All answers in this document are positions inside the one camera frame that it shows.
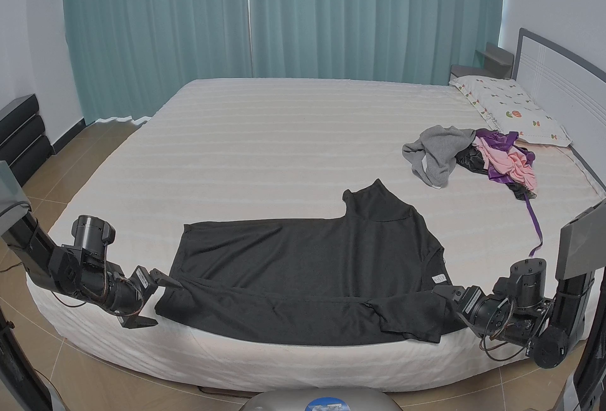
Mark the white printed pillow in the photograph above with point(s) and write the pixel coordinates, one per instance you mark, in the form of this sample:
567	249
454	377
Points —
509	108

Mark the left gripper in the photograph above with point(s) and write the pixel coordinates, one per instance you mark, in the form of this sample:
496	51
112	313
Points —
130	295

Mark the black chest of drawers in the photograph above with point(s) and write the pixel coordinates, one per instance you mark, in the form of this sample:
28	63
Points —
21	139

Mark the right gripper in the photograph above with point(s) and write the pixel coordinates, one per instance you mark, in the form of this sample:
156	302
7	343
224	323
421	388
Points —
487	317

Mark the grey bedside table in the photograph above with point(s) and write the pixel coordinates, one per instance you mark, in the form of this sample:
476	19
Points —
497	56

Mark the bed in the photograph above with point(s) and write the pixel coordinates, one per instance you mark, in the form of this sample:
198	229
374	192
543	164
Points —
284	139

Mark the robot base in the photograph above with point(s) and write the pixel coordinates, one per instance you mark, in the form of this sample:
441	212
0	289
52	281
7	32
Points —
317	402

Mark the pile of clothes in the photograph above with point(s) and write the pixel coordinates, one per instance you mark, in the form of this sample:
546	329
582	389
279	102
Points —
502	158

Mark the blue-green curtain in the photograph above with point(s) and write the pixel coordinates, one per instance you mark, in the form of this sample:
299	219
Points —
369	2
156	21

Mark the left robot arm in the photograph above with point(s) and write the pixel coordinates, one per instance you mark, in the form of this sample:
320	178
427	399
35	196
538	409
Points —
52	267

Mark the grey knitted garment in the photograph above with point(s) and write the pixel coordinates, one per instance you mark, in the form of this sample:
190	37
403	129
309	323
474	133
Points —
440	148

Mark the black T-shirt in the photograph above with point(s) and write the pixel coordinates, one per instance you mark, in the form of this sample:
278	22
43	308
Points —
307	267

